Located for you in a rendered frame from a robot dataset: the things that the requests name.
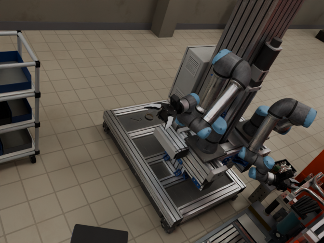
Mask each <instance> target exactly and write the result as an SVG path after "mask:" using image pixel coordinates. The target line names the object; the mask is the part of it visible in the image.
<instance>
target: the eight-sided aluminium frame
mask: <svg viewBox="0 0 324 243"><path fill-rule="evenodd" d="M323 223H324V218H323V219H321V220H320V221H319V222H318V223H316V224H315V225H314V226H313V227H311V228H309V229H307V228H305V229H303V230H302V231H301V232H300V233H299V234H297V236H296V237H295V238H294V239H293V240H291V241H290V242H289V243H293V242H294V241H296V240H298V241H299V242H300V243H306V242H307V241H308V243H317V242H318V241H319V240H321V238H322V237H323V236H324V230H323V231H322V232H321V233H319V234H318V233H317V232H316V231H315V230H316V229H318V228H319V227H320V226H321V225H322V224H323Z"/></svg>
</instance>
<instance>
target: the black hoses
mask: <svg viewBox="0 0 324 243"><path fill-rule="evenodd" d="M290 207H291V208H292V209H293V210H294V211H295V212H296V213H297V214H298V215H299V216H300V217H301V219H302V220H304V219H305V218H306V217H307V215H306V214H308V213H311V212H314V211H315V212H316V213H317V214H319V213H320V212H321V211H322V210H321V209H320V206H319V205H318V203H317V201H315V200H314V199H312V198H311V197H310V196H305V197H303V198H302V199H300V200H299V201H297V202H296V203H294V204H292V205H291V206H290Z"/></svg>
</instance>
